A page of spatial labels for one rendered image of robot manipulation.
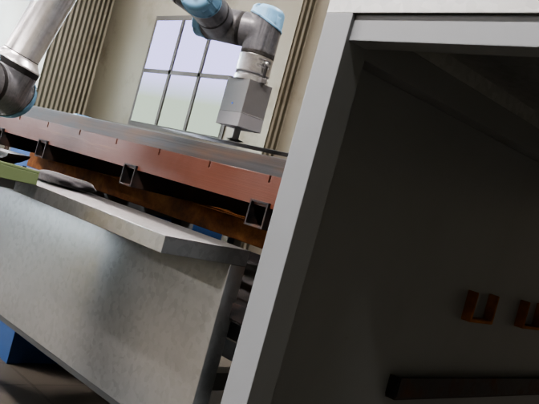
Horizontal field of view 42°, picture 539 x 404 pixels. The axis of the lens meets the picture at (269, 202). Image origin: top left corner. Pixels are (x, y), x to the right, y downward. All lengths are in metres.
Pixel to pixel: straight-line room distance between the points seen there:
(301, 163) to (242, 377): 0.25
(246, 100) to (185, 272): 0.39
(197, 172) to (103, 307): 0.37
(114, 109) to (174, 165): 5.82
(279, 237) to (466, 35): 0.29
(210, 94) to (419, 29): 5.33
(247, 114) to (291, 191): 0.71
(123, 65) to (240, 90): 5.94
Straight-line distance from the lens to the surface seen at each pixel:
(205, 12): 1.44
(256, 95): 1.51
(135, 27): 7.44
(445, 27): 0.74
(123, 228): 1.28
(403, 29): 0.77
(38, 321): 1.82
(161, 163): 1.56
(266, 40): 1.53
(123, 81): 7.33
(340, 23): 0.82
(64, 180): 1.69
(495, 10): 0.71
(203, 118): 6.04
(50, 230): 1.83
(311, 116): 0.80
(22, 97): 1.74
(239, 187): 1.36
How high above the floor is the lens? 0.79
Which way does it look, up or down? level
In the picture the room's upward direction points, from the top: 15 degrees clockwise
